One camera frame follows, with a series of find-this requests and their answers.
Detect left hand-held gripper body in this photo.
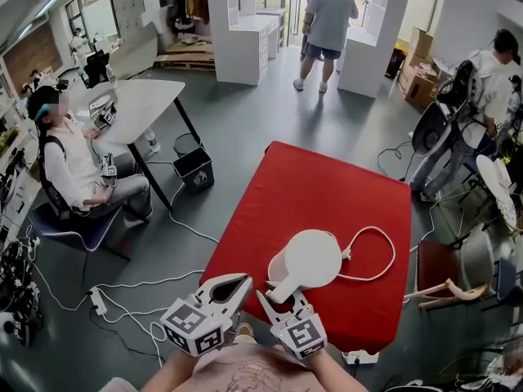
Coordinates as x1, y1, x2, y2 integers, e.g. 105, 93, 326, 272
159, 294, 235, 358

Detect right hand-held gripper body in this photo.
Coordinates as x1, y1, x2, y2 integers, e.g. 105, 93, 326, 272
269, 311, 329, 361

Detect white electric kettle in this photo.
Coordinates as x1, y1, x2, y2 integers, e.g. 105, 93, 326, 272
267, 229, 343, 305

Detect person's left forearm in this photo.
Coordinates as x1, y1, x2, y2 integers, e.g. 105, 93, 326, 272
141, 347, 203, 392

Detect person's right forearm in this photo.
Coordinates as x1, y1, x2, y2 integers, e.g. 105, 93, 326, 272
306, 349, 369, 392

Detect person's printed shirt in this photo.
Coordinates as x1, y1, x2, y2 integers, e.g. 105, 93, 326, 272
100, 336, 328, 392

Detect white power strip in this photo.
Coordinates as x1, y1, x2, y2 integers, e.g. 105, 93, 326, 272
88, 286, 110, 314
342, 350, 379, 363

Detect dark square waste bin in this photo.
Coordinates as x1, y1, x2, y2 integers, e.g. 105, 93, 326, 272
172, 146, 215, 195

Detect red cloth covered table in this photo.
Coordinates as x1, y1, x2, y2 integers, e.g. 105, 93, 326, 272
199, 140, 413, 354

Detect blue chair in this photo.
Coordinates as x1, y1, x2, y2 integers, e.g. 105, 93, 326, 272
28, 202, 132, 263
481, 257, 523, 314

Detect round mesh wastebasket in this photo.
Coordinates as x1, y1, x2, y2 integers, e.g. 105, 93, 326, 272
172, 131, 203, 158

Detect pile of black equipment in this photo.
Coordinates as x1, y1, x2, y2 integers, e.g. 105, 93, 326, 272
0, 241, 44, 346

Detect grey chair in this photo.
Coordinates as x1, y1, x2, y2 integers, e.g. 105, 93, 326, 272
459, 225, 498, 301

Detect grey table with black legs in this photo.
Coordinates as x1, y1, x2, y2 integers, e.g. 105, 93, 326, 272
79, 78, 202, 212

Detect white side desk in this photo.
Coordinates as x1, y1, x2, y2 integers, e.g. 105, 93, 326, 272
0, 128, 44, 244

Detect round white table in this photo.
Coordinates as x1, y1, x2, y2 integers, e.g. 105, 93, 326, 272
476, 154, 520, 232

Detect wooden pallets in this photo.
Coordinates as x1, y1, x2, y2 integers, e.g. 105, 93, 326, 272
153, 38, 217, 72

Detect tall white cabinet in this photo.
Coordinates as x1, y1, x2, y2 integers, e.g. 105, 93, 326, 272
337, 0, 413, 97
206, 0, 287, 86

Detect large cardboard box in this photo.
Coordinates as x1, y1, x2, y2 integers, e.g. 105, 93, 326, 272
402, 69, 440, 109

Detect black office chair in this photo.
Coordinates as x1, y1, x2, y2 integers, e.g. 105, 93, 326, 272
79, 51, 111, 89

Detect yellow and black box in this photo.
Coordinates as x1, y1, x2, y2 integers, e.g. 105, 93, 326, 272
386, 41, 408, 79

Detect small cardboard box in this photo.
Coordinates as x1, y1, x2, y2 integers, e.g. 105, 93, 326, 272
409, 25, 435, 59

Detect white locker cabinet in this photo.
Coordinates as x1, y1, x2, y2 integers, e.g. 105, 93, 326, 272
112, 0, 144, 42

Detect large side window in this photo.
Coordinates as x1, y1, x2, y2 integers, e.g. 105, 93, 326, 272
65, 0, 127, 40

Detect ceiling strip light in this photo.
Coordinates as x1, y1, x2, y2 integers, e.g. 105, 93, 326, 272
34, 0, 62, 19

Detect white floor cable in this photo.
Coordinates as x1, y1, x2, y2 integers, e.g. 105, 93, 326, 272
92, 269, 206, 290
145, 160, 221, 245

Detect white power cord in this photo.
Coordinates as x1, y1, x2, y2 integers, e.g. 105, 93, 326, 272
335, 225, 396, 282

